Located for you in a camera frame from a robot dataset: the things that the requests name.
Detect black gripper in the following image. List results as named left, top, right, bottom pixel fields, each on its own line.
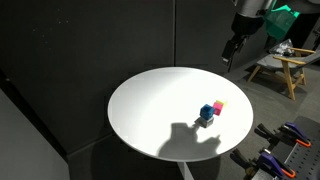
left=221, top=13, right=266, bottom=73

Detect blue dice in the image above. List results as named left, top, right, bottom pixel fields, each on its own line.
left=199, top=103, right=216, bottom=121

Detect pink dice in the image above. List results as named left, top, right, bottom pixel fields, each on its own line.
left=212, top=101, right=224, bottom=117

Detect clear plastic bag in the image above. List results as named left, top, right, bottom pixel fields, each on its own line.
left=269, top=38, right=296, bottom=57

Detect wooden armchair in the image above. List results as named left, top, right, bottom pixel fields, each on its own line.
left=247, top=47, right=318, bottom=101

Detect small grey base box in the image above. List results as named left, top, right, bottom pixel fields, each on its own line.
left=197, top=115, right=215, bottom=129

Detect round white table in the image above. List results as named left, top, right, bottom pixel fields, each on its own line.
left=107, top=66, right=254, bottom=163

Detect purple orange spring clamp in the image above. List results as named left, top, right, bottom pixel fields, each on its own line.
left=254, top=121, right=313, bottom=148
left=230, top=148, right=297, bottom=180

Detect white table leg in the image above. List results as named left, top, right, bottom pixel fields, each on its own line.
left=177, top=161, right=194, bottom=180

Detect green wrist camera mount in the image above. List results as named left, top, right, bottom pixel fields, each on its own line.
left=264, top=4, right=301, bottom=40

